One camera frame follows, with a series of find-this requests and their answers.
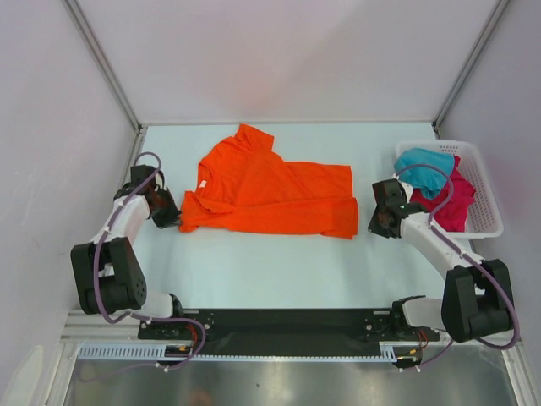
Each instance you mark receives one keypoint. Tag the right rear frame post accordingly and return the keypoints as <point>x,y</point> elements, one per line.
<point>480,45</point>

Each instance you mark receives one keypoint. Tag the frame post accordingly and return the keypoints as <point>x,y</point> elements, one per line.
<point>90,39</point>
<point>480,45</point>

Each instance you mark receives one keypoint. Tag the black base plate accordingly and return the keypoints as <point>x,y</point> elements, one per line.
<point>303,332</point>

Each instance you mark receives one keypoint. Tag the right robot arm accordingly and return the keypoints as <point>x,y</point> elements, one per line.
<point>477,299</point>

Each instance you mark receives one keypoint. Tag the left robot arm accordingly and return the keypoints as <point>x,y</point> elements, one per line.
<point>107,273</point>

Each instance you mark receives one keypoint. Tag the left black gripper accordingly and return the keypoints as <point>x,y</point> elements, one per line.
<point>171,217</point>

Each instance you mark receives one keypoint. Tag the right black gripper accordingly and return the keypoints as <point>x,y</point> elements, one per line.
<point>374,227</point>

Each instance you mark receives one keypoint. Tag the magenta t-shirt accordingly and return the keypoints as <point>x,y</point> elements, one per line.
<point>453,215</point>

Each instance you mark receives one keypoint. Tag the aluminium frame rail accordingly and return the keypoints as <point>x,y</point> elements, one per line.
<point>94,328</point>

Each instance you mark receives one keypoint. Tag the white plastic basket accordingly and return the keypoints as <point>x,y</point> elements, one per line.
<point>483,218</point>

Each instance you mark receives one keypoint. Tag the left rear frame post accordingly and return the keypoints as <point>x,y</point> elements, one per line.
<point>90,39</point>

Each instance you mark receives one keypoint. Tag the teal t-shirt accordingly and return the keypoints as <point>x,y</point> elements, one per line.
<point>425,170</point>

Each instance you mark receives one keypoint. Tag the orange t-shirt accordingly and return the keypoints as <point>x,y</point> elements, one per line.
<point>244,186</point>

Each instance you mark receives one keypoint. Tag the white slotted cable duct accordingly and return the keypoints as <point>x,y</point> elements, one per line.
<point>384,353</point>

